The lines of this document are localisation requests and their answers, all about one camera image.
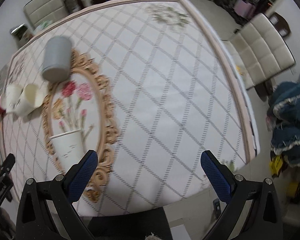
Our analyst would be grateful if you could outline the white paper cup with print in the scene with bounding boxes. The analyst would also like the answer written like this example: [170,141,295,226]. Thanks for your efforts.
[50,129,84,173]

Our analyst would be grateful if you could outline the white floral paper cup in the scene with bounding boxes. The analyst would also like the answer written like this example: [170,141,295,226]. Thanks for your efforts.
[5,84,23,114]

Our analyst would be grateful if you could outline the white paper cup lying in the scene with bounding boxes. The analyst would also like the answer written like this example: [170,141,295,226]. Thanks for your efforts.
[14,83,45,117]

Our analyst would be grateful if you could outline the blue denim clothing pile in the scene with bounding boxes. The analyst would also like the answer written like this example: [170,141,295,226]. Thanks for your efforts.
[267,77,300,167]

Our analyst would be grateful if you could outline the yellow object on chair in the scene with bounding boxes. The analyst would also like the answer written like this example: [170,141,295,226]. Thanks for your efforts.
[236,66,244,76]

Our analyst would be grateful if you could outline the floral diamond pattern tablecloth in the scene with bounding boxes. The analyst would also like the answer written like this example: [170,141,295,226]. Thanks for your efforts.
[2,0,260,216]

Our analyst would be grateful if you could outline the grey ribbed mug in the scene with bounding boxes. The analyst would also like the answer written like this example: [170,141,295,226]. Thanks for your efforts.
[42,36,72,83]

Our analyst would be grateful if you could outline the white padded chair right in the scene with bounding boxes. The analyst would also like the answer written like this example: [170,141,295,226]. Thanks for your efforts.
[223,14,295,90]

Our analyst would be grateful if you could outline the white padded chair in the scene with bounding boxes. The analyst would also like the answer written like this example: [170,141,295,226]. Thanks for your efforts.
[23,0,69,29]
[223,14,295,90]

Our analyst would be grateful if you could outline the tall printed carton box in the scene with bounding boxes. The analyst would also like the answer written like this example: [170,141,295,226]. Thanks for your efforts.
[10,24,34,48]

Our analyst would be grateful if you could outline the dark wooden chair right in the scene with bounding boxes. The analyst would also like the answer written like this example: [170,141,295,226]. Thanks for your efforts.
[269,12,291,38]

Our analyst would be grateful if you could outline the pink suitcase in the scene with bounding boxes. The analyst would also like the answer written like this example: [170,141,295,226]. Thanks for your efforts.
[234,0,253,18]

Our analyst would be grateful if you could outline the white padded chair left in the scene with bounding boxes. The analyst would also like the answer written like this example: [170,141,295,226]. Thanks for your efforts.
[23,0,69,29]

